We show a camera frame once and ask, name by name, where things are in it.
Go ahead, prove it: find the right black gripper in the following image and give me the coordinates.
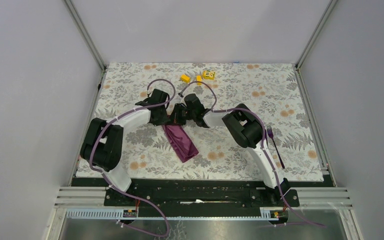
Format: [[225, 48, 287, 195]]
[[165, 103, 196, 127]]

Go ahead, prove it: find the purple cloth napkin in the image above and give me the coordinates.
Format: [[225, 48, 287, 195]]
[[162, 125, 199, 163]]

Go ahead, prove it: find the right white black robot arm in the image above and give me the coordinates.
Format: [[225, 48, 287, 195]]
[[168, 94, 290, 206]]

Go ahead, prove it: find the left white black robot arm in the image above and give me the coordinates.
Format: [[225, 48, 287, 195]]
[[80, 89, 170, 206]]

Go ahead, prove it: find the yellow block left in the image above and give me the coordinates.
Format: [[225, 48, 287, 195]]
[[180, 74, 191, 84]]

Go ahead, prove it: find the yellow block middle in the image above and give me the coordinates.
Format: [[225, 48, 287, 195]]
[[196, 75, 202, 84]]

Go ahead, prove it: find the yellow patterned block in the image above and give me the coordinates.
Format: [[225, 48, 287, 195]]
[[202, 70, 216, 80]]

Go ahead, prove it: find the floral tablecloth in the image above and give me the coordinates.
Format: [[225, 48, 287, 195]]
[[94, 62, 324, 182]]

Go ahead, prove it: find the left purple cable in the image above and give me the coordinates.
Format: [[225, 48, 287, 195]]
[[88, 79, 177, 238]]

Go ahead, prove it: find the purple cable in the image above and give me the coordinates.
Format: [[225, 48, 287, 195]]
[[178, 81, 327, 229], [88, 79, 177, 238]]

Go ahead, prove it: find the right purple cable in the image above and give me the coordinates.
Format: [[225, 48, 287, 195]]
[[178, 81, 327, 229]]

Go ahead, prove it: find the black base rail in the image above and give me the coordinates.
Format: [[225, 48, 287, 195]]
[[71, 178, 300, 218]]

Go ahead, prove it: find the left aluminium frame post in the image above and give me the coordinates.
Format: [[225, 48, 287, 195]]
[[62, 0, 108, 70]]

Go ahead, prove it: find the aluminium frame post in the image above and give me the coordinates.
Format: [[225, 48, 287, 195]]
[[296, 0, 339, 69], [62, 0, 108, 70]]

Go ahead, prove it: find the right aluminium frame post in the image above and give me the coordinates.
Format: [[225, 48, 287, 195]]
[[296, 0, 339, 69]]

